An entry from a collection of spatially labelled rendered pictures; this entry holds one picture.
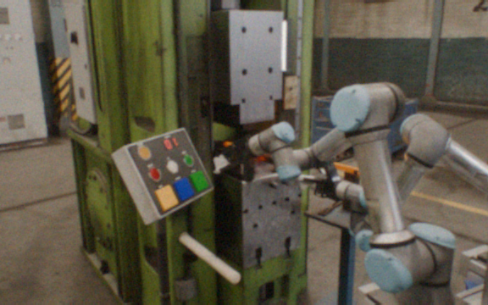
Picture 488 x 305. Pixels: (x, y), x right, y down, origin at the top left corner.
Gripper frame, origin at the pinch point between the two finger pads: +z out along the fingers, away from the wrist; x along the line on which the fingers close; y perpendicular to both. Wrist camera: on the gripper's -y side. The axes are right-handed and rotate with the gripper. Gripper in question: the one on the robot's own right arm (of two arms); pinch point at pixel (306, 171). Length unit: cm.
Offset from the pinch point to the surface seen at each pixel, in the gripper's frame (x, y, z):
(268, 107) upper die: 3.8, -23.5, 30.7
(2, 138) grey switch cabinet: -57, 83, 554
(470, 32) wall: 727, -56, 315
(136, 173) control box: -71, -11, 10
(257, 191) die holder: -7.3, 15.1, 24.7
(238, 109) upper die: -12.4, -23.8, 32.0
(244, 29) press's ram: -10, -59, 31
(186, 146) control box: -44, -13, 23
